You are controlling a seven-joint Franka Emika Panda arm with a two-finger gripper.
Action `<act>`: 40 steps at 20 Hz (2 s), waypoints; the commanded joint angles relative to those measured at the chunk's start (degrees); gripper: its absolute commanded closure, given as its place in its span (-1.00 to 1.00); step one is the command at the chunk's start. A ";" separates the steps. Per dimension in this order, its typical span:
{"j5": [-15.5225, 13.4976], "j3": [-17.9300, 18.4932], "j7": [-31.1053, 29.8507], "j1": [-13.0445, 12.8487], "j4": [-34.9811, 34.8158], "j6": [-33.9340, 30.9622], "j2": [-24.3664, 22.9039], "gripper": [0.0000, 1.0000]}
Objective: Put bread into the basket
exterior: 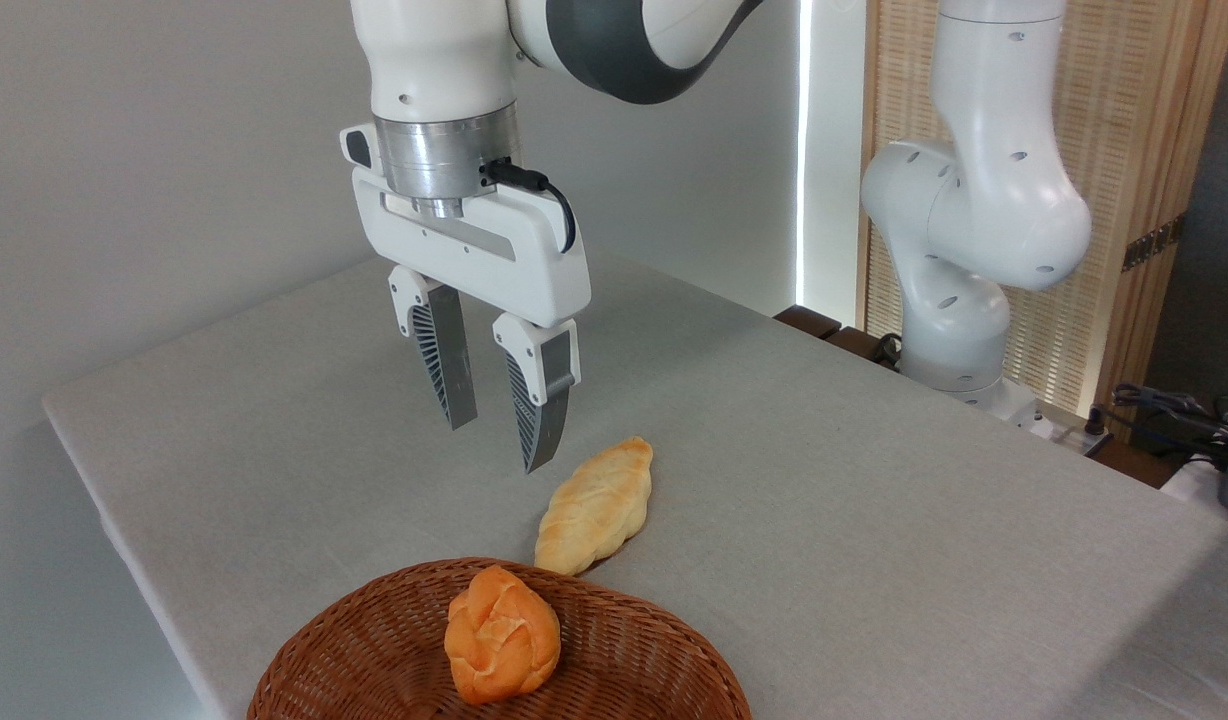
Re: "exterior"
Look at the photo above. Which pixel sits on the wooden slatted folding screen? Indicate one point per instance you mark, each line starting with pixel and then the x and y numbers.
pixel 1134 120

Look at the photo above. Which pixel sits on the long pale bread loaf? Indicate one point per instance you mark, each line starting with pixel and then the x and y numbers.
pixel 594 505

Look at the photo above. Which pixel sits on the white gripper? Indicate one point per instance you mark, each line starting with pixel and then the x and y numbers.
pixel 474 250

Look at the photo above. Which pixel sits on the brown wicker basket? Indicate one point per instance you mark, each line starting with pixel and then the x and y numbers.
pixel 614 670

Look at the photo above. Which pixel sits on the vertical white light strip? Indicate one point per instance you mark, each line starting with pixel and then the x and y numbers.
pixel 803 150

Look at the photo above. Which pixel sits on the dark brown wooden furniture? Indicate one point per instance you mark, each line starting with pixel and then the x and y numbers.
pixel 809 322

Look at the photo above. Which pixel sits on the dark metal screen hinge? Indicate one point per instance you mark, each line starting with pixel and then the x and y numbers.
pixel 1154 243

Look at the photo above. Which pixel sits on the grey tablecloth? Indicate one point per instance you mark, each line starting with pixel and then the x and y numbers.
pixel 824 520

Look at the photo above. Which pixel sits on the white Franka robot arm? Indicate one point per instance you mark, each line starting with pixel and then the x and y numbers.
pixel 974 220

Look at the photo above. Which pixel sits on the round orange bread roll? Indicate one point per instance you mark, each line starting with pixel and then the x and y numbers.
pixel 502 635

